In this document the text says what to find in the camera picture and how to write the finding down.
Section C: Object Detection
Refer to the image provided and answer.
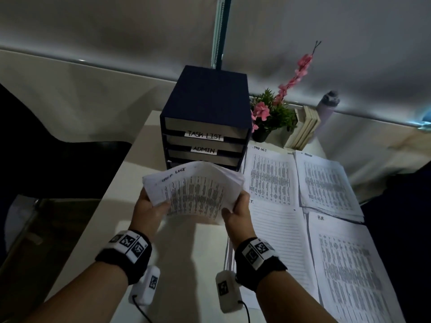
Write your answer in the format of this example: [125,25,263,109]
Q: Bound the person's left hand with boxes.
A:
[129,188,172,243]

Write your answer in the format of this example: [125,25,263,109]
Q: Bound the person's right hand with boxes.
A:
[221,190,257,249]

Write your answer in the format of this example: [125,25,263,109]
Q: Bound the unsorted paper stack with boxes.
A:
[142,160,246,227]

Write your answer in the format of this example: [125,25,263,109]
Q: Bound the navy blue drawer organizer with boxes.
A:
[160,65,253,172]

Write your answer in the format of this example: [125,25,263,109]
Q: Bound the person's left forearm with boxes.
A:
[23,260,131,323]

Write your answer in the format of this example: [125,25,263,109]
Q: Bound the person's right forearm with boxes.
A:
[255,270,338,323]

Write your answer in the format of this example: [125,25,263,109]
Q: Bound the black right wristband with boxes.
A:
[234,237,289,293]

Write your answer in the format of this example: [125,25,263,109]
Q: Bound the black wristband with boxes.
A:
[234,237,289,293]
[95,229,153,286]

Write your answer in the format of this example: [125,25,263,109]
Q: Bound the black left wristband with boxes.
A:
[95,229,153,286]

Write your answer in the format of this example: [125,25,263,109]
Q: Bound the black plant pot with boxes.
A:
[251,127,273,144]

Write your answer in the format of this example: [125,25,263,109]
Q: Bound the green artificial plant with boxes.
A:
[250,89,299,132]

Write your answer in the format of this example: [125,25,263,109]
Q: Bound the black chair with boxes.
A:
[0,83,132,266]

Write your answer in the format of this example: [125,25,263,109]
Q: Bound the grey water bottle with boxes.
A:
[311,90,341,139]

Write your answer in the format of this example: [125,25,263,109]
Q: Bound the tall pink blossom branch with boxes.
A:
[272,40,322,107]

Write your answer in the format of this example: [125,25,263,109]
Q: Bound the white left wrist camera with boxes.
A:
[129,265,161,306]

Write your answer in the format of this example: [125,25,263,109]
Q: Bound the black camera cable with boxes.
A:
[237,300,252,323]
[131,294,154,323]

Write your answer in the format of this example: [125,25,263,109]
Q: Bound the grey metal frame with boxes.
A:
[0,195,46,276]

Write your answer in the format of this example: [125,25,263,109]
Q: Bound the teal partition post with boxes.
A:
[210,0,233,71]

